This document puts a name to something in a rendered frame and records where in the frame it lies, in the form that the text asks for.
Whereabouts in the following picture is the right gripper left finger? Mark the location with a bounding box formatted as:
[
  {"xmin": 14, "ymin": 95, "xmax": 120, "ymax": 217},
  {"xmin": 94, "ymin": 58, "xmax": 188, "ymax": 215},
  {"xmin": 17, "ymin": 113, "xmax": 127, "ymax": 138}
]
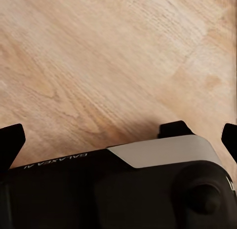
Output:
[{"xmin": 0, "ymin": 123, "xmax": 26, "ymax": 182}]

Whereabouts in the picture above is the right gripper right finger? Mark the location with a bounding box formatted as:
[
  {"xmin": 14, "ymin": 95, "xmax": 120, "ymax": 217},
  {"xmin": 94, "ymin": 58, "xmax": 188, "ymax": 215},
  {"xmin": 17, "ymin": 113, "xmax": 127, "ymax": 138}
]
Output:
[{"xmin": 221, "ymin": 123, "xmax": 237, "ymax": 162}]

